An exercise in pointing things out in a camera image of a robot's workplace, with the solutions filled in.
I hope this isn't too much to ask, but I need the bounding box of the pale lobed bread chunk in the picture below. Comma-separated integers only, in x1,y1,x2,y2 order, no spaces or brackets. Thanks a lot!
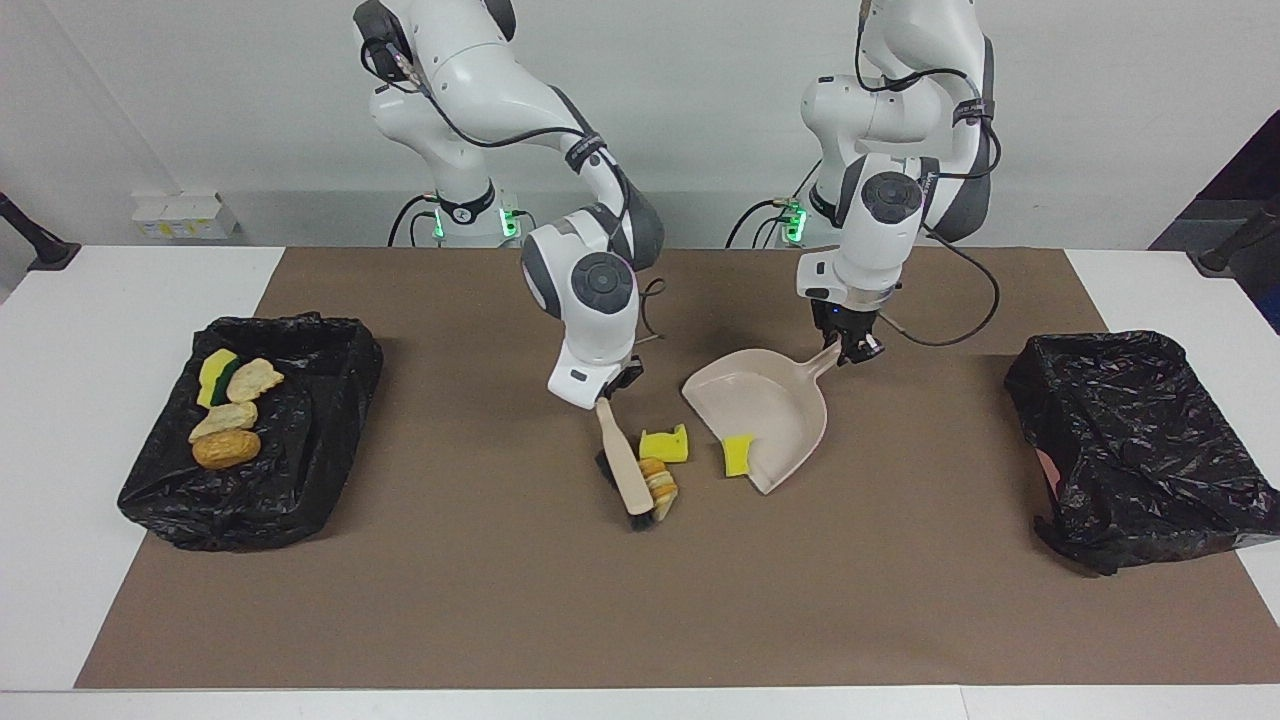
227,358,286,405

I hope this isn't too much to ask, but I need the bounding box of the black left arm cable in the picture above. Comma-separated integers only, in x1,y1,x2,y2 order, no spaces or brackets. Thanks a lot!
855,0,1002,349

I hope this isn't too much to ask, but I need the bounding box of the white wall socket box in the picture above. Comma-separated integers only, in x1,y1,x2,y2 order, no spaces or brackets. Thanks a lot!
130,190,241,241

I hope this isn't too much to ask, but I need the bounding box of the beige hand brush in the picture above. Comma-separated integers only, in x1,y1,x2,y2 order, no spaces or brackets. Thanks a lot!
594,397,659,532

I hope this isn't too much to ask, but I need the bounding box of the yellow sponge piece green stripe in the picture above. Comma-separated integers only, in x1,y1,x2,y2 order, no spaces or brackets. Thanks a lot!
639,423,692,465

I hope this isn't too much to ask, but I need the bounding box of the black-bagged trash bin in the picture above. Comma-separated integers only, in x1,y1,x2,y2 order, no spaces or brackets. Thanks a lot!
117,312,385,553

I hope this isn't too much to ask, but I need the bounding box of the black-bagged bin with pink patch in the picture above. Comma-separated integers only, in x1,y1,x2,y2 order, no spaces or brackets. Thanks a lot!
1004,331,1280,577

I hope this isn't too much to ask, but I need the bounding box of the yellow green sponge block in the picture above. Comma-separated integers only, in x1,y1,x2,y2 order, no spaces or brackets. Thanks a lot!
197,348,241,409

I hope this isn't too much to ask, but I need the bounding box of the orange striped croissant piece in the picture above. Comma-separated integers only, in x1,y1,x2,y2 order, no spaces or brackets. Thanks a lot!
639,457,680,522

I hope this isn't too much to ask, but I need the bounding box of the brown bread roll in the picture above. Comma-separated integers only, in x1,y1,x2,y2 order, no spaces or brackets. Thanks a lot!
192,428,263,471

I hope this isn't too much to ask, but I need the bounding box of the pale squarish bread chunk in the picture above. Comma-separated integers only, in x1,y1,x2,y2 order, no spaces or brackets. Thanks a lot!
188,401,259,444

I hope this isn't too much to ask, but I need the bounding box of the brown table mat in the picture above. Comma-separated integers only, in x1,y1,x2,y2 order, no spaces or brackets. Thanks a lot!
75,247,1280,691

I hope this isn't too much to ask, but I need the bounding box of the beige plastic dustpan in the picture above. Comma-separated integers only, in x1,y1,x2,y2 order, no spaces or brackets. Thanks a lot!
681,340,843,496

